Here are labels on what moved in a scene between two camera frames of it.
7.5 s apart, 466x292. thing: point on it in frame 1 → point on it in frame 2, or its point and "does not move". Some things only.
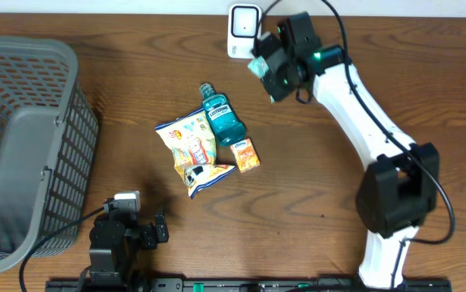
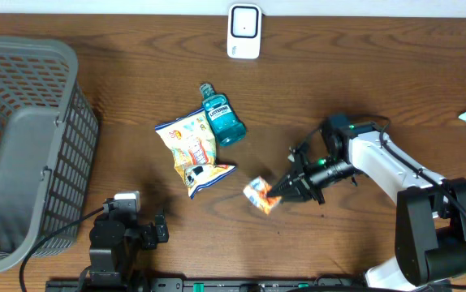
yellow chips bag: x=193 y=149 does not move
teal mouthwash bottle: x=226 y=126 does not move
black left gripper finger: x=160 y=216 does not move
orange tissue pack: x=246 y=155 → x=256 y=192
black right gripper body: x=282 y=80 → x=303 y=175
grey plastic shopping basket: x=35 y=137 does not move
